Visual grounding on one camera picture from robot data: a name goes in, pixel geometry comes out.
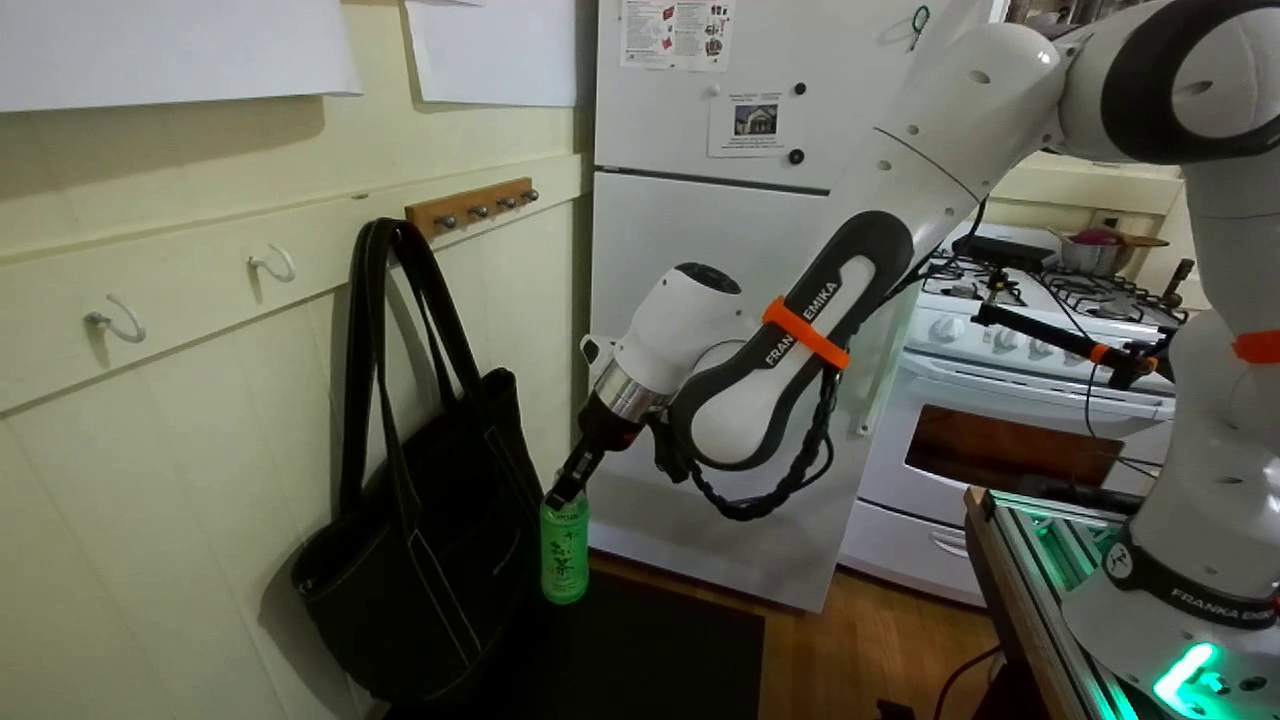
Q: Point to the robot mounting stand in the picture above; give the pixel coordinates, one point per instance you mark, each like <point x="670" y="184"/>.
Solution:
<point x="1024" y="587"/>

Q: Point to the black tote bag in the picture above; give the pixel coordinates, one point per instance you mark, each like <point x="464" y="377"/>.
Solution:
<point x="427" y="562"/>

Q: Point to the white kitchen stove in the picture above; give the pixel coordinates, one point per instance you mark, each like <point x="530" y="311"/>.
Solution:
<point x="1015" y="427"/>

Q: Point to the small white wall paper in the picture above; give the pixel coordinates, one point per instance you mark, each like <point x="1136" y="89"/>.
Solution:
<point x="492" y="44"/>

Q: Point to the fridge photo magnet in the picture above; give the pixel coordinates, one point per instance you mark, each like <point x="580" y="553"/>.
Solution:
<point x="754" y="117"/>

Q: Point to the white refrigerator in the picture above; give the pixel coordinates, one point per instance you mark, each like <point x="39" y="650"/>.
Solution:
<point x="722" y="264"/>

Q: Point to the black camera boom bar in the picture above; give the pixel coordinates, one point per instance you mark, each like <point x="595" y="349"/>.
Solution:
<point x="1055" y="339"/>

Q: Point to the printed fridge paper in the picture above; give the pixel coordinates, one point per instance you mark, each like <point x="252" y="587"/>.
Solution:
<point x="678" y="29"/>

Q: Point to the black square side table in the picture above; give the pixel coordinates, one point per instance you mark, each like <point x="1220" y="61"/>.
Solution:
<point x="641" y="652"/>

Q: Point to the large white wall paper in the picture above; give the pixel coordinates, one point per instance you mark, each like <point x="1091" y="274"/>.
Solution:
<point x="162" y="44"/>

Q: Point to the wooden peg rack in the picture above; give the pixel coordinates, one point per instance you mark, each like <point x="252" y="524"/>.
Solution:
<point x="474" y="204"/>

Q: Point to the small metal wall hook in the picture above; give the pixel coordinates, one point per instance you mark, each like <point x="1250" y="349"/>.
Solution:
<point x="274" y="260"/>
<point x="117" y="322"/>

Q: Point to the black pan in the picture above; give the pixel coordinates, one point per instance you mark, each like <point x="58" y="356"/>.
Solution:
<point x="1001" y="251"/>

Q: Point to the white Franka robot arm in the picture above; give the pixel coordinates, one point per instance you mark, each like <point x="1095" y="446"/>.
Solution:
<point x="986" y="92"/>

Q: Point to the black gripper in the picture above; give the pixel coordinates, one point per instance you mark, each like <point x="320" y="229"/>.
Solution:
<point x="599" y="432"/>

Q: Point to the green plastic bottle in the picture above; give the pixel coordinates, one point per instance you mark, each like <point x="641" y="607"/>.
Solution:
<point x="564" y="553"/>

